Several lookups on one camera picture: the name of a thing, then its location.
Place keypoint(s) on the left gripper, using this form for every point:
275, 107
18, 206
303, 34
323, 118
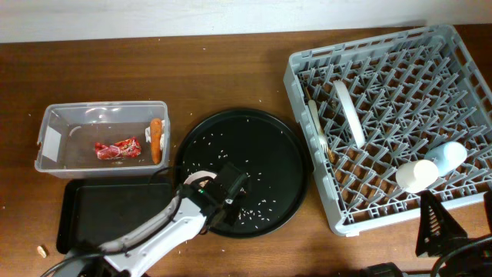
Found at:
234, 214

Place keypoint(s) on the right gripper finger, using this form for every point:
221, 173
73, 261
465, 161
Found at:
488, 205
439, 233

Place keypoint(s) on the pink bowl with scraps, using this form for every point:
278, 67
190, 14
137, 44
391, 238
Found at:
198, 175

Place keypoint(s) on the white cup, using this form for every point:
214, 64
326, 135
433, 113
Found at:
414, 177

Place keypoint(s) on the orange carrot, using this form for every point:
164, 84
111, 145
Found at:
155, 134

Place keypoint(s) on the red snack wrapper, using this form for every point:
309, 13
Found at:
128, 148

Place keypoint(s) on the wooden chopstick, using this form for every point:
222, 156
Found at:
330, 155

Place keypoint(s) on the white round plate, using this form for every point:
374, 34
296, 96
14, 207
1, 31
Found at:
350, 113

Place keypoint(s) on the white plastic fork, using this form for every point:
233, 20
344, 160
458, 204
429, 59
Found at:
314, 114

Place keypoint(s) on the white tissue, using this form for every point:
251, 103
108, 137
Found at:
163, 139

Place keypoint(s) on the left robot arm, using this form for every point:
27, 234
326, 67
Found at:
202, 201

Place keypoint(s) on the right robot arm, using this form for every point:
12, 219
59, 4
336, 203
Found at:
471, 259

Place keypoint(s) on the grey dishwasher rack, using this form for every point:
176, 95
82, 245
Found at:
412, 91

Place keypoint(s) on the light blue cup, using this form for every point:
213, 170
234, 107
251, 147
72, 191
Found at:
447, 157

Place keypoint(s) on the black object at bottom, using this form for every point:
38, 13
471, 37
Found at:
388, 269

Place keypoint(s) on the round black serving tray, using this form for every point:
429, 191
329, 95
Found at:
266, 150

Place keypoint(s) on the black rectangular tray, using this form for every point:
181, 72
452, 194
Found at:
95, 211

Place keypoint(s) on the clear plastic bin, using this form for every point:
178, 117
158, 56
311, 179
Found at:
69, 132

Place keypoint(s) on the peanut on table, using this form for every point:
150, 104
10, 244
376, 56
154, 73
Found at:
41, 251

